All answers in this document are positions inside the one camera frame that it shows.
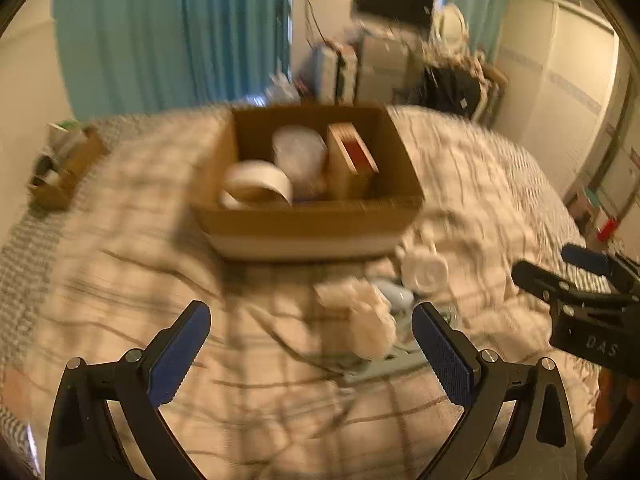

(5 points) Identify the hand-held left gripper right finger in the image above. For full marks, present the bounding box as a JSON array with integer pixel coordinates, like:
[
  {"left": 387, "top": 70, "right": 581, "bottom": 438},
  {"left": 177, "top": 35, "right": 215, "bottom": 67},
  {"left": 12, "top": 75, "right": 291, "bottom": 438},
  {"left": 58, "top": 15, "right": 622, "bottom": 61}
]
[{"left": 411, "top": 301, "right": 578, "bottom": 480}]

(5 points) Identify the teal curtain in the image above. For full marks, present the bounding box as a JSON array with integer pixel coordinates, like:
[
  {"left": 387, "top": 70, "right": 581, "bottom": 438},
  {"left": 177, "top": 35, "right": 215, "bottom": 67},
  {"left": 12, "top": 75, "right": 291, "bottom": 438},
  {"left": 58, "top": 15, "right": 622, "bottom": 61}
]
[
  {"left": 52, "top": 0, "right": 293, "bottom": 120},
  {"left": 446, "top": 0, "right": 512, "bottom": 63}
]

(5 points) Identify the black bag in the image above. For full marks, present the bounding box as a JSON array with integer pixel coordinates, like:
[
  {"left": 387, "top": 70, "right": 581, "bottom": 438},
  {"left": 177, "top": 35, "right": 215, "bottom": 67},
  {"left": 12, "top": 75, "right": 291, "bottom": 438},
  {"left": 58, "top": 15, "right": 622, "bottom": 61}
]
[{"left": 422, "top": 64, "right": 485, "bottom": 117}]

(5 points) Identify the white fan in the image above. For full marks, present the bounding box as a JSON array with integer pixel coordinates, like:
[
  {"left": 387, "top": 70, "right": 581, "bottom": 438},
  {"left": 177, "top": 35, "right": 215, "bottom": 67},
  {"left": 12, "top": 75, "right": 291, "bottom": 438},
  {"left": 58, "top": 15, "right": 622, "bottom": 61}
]
[{"left": 431, "top": 2, "right": 472, "bottom": 52}]

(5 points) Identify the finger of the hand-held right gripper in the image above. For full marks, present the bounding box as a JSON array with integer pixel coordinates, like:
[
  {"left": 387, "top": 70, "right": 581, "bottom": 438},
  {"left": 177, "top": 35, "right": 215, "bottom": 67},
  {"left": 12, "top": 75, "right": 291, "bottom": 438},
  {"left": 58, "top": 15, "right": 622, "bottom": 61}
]
[
  {"left": 561, "top": 243, "right": 640, "bottom": 295},
  {"left": 512, "top": 260, "right": 586, "bottom": 307}
]

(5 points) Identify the small cardboard box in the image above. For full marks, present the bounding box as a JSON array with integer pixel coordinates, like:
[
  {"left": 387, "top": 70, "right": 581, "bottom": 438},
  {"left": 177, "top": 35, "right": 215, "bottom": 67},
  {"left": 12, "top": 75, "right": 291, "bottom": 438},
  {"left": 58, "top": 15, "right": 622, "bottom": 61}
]
[{"left": 26, "top": 121, "right": 110, "bottom": 212}]

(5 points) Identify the grey cabinet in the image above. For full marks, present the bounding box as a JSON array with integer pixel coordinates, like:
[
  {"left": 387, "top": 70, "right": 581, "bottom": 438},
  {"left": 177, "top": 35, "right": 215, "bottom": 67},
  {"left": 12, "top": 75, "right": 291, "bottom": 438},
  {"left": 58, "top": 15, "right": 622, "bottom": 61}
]
[{"left": 357, "top": 34, "right": 427, "bottom": 105}]

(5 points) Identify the red object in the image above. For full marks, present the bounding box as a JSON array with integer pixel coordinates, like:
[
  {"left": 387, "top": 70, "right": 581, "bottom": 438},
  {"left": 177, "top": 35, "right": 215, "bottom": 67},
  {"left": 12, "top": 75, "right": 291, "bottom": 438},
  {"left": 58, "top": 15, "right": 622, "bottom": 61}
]
[{"left": 596, "top": 216, "right": 622, "bottom": 242}]

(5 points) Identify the large cardboard box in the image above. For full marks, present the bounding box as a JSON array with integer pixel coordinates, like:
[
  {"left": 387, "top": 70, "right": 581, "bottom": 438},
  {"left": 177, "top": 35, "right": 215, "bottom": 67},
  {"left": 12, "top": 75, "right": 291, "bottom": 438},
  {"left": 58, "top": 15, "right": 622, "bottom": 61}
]
[{"left": 192, "top": 102, "right": 426, "bottom": 262}]

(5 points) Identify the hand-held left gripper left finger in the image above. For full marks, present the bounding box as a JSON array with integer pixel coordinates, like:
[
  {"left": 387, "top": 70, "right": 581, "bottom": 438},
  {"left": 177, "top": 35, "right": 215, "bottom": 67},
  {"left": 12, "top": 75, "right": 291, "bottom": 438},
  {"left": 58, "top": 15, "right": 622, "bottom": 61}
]
[{"left": 45, "top": 300, "right": 212, "bottom": 480}]

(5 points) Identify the white wardrobe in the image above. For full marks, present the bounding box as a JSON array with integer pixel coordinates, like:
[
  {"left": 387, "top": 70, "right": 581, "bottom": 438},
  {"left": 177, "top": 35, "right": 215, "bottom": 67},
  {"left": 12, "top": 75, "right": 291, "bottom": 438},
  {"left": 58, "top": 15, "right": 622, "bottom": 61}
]
[{"left": 492, "top": 0, "right": 633, "bottom": 196}]

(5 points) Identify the white tape roll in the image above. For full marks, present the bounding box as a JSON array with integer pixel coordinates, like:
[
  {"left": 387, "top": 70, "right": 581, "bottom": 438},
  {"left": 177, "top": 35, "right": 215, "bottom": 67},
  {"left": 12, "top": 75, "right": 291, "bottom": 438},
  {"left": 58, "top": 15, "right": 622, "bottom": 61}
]
[{"left": 219, "top": 159, "right": 294, "bottom": 210}]

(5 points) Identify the blue grey suitcase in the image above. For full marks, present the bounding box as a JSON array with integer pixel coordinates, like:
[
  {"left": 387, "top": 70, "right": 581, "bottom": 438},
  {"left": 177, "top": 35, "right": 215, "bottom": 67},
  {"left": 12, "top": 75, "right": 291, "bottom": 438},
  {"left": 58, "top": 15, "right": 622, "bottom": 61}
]
[{"left": 309, "top": 42, "right": 360, "bottom": 106}]

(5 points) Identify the white plastic bag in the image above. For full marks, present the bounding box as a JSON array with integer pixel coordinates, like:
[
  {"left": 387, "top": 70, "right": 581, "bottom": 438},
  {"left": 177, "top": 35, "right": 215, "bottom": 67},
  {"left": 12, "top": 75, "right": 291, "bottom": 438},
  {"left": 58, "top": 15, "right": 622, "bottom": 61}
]
[{"left": 314, "top": 279, "right": 399, "bottom": 359}]

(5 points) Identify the light blue object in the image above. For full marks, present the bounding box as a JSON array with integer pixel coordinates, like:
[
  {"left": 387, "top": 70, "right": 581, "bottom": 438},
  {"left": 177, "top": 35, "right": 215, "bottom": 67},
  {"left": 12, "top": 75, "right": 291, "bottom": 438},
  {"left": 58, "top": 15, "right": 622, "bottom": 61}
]
[{"left": 372, "top": 280, "right": 417, "bottom": 314}]

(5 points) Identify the brown box with red side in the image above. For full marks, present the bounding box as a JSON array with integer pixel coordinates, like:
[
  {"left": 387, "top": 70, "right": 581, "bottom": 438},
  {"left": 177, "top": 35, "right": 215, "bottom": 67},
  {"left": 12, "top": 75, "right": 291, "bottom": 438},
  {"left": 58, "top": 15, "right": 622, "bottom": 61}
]
[{"left": 326, "top": 121, "right": 379, "bottom": 200}]

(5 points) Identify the pale green flat item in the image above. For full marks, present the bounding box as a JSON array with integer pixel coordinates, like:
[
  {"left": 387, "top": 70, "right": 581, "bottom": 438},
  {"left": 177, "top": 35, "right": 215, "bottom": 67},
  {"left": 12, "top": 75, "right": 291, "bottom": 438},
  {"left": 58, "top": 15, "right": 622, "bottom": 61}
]
[{"left": 342, "top": 342, "right": 433, "bottom": 387}]

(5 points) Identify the clear plastic container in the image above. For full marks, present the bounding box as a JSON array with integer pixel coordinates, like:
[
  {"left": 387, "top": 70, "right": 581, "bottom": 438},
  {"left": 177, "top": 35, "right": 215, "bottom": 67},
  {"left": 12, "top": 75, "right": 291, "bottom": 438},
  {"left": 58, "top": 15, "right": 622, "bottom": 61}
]
[{"left": 271, "top": 125, "right": 329, "bottom": 197}]

